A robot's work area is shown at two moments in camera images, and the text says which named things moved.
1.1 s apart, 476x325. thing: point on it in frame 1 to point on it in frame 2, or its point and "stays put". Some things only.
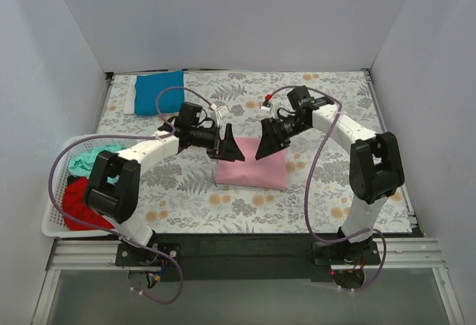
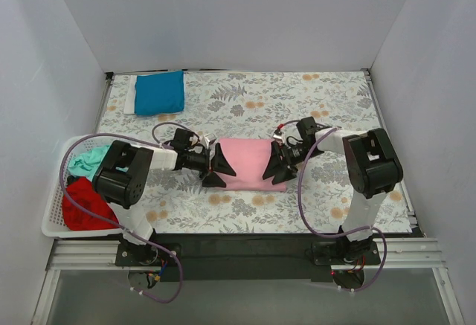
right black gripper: x=275 y=136 to x=280 y=159
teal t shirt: x=82 y=165 stays put
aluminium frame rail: x=68 y=254 stays put
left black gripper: x=222 y=143 to x=210 y=163
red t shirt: x=74 y=204 stays put
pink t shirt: x=267 y=172 stays put
